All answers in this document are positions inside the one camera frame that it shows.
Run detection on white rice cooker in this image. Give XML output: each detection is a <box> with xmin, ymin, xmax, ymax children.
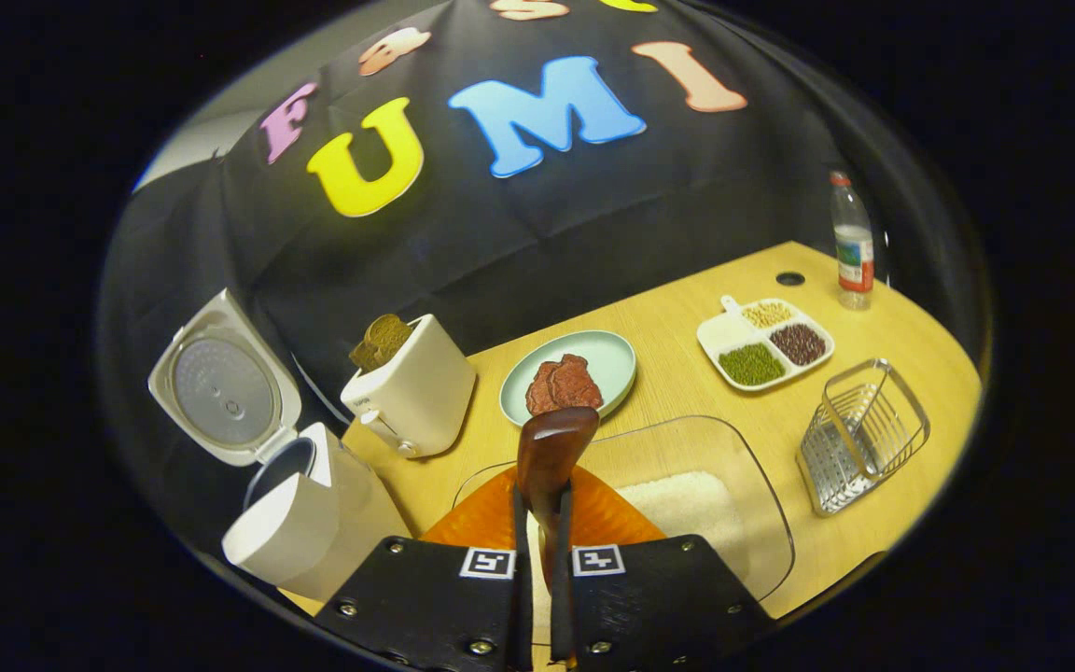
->
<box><xmin>147</xmin><ymin>287</ymin><xmax>412</xmax><ymax>604</ymax></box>

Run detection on dark wooden spoon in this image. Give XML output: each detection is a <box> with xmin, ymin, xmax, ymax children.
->
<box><xmin>515</xmin><ymin>405</ymin><xmax>601</xmax><ymax>598</ymax></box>

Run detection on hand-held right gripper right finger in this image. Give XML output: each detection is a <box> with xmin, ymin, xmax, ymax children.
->
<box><xmin>550</xmin><ymin>465</ymin><xmax>778</xmax><ymax>671</ymax></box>

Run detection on green mung beans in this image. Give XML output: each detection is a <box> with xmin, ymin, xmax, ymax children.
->
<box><xmin>719</xmin><ymin>343</ymin><xmax>786</xmax><ymax>387</ymax></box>

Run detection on brown bread slice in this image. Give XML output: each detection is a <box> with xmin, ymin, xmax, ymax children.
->
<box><xmin>349</xmin><ymin>324</ymin><xmax>394</xmax><ymax>372</ymax></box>
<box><xmin>366</xmin><ymin>314</ymin><xmax>414</xmax><ymax>361</ymax></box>

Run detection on metal wire chopstick holder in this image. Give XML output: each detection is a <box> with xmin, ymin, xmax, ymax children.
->
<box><xmin>797</xmin><ymin>358</ymin><xmax>931</xmax><ymax>517</ymax></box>

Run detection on dark red beans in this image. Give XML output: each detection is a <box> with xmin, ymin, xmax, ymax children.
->
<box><xmin>769</xmin><ymin>323</ymin><xmax>828</xmax><ymax>367</ymax></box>

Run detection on black backdrop cloth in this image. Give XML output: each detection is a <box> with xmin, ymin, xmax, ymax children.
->
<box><xmin>97</xmin><ymin>0</ymin><xmax>991</xmax><ymax>570</ymax></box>

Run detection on white divided tray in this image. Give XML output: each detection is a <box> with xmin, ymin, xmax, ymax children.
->
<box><xmin>696</xmin><ymin>295</ymin><xmax>835</xmax><ymax>393</ymax></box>

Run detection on white rice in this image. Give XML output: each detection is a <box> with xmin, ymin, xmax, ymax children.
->
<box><xmin>617</xmin><ymin>470</ymin><xmax>748</xmax><ymax>580</ymax></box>

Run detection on grey power cable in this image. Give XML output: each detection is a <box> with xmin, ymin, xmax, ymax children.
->
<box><xmin>291</xmin><ymin>353</ymin><xmax>326</xmax><ymax>412</ymax></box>

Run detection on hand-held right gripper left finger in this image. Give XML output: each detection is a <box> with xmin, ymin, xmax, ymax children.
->
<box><xmin>312</xmin><ymin>465</ymin><xmax>536</xmax><ymax>672</ymax></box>

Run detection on clear glass dish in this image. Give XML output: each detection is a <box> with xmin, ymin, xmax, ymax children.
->
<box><xmin>452</xmin><ymin>415</ymin><xmax>796</xmax><ymax>603</ymax></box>

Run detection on clear plastic water bottle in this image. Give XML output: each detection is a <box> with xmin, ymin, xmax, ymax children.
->
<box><xmin>829</xmin><ymin>171</ymin><xmax>875</xmax><ymax>311</ymax></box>

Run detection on reddish-brown meat slice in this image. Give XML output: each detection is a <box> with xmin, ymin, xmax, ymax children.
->
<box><xmin>525</xmin><ymin>360</ymin><xmax>565</xmax><ymax>417</ymax></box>
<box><xmin>547</xmin><ymin>353</ymin><xmax>605</xmax><ymax>412</ymax></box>

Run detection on white toaster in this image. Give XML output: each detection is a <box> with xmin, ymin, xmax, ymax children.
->
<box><xmin>341</xmin><ymin>314</ymin><xmax>478</xmax><ymax>459</ymax></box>

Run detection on pale green plate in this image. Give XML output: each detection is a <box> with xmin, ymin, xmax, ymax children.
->
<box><xmin>499</xmin><ymin>329</ymin><xmax>638</xmax><ymax>427</ymax></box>

